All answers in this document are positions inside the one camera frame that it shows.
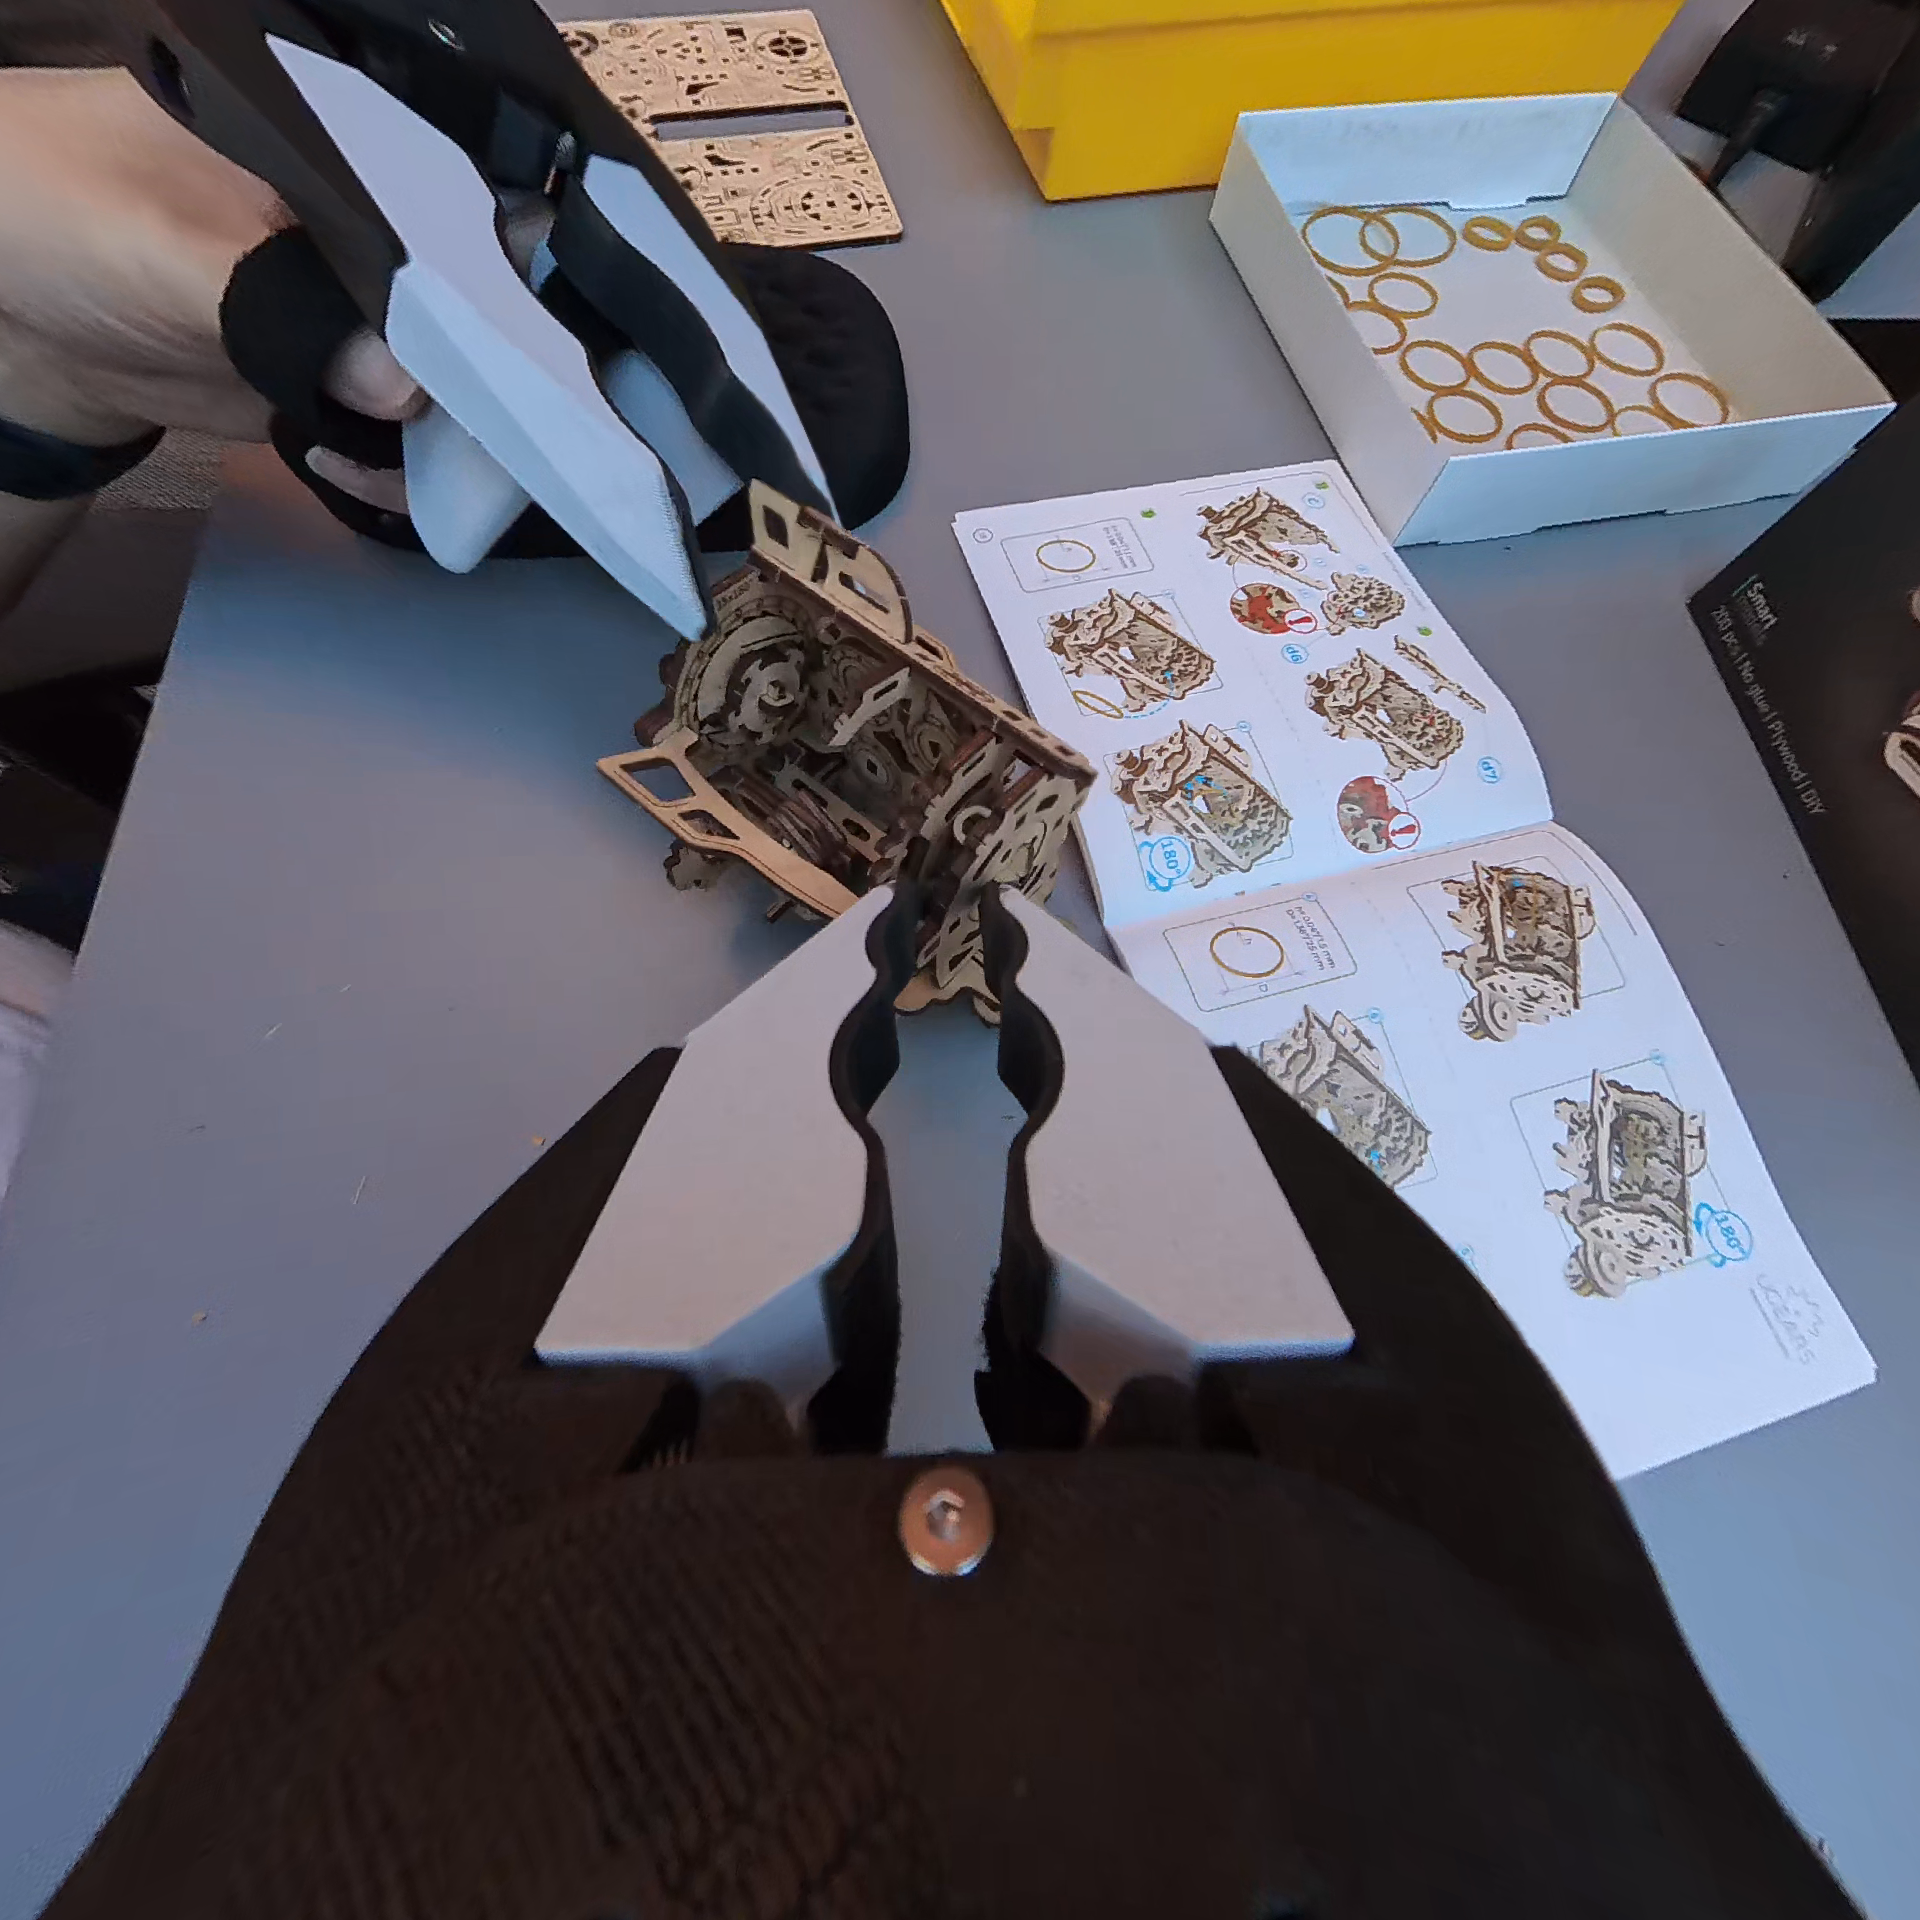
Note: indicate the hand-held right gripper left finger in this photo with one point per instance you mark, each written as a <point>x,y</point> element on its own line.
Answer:
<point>720,1201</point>

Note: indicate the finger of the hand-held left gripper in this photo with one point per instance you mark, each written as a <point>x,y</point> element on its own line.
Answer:
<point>436,271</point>
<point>676,271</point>

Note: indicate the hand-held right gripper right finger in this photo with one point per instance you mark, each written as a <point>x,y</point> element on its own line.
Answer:
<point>1155,1201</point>

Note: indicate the wooden mechanical model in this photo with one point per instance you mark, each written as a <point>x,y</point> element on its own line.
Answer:
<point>840,721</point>

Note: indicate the person's left hand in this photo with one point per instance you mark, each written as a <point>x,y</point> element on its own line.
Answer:
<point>105,271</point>

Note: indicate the wooden puzzle parts sheet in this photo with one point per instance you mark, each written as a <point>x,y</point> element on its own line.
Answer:
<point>780,210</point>

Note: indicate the instruction booklet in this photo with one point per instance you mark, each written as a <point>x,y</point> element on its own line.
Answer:
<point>1396,961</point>

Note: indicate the yellow box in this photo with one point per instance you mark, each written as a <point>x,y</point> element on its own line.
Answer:
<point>1200,119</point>

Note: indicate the white cardboard box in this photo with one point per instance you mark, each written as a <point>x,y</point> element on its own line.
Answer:
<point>1501,495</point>

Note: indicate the pile of rubber bands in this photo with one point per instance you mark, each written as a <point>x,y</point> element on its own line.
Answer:
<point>1464,416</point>

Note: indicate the black product box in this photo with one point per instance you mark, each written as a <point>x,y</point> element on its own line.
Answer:
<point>1800,721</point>

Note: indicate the black device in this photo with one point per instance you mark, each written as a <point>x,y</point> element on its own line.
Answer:
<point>1862,150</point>

